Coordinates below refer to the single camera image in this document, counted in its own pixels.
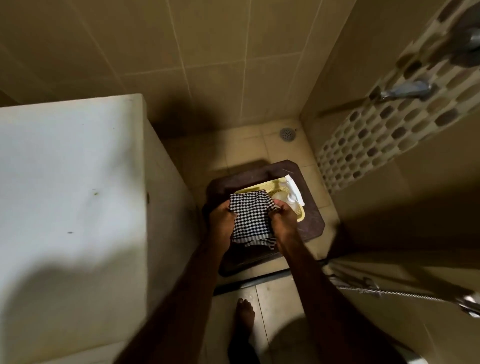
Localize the checkered cloth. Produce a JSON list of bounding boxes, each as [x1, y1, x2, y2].
[[228, 189, 282, 251]]

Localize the white spray bottle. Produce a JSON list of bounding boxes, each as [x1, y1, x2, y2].
[[271, 174, 307, 208]]

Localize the round metal shower valve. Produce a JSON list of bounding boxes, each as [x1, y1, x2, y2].
[[448, 7, 480, 69]]

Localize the white washing machine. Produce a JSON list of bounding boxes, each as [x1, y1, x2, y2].
[[0, 93, 200, 364]]

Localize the metal wall tap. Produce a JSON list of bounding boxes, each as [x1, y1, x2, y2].
[[376, 79, 440, 104]]

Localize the person's left forearm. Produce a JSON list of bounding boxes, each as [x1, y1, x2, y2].
[[116, 239, 230, 364]]

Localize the cream plastic tray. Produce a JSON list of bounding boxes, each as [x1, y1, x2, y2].
[[234, 177, 307, 223]]

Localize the person's right foot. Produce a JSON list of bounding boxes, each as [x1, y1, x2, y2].
[[234, 298, 257, 340]]

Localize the person's right forearm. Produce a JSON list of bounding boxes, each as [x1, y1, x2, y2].
[[279, 239, 406, 364]]

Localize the person's right hand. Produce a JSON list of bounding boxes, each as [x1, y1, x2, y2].
[[266, 199, 301, 250]]

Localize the person's black shorts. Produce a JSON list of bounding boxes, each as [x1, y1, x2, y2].
[[226, 335, 262, 364]]

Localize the metal shower hose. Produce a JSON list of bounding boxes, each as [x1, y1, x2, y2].
[[326, 262, 480, 319]]

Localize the person's left hand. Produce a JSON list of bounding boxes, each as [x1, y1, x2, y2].
[[208, 200, 239, 251]]

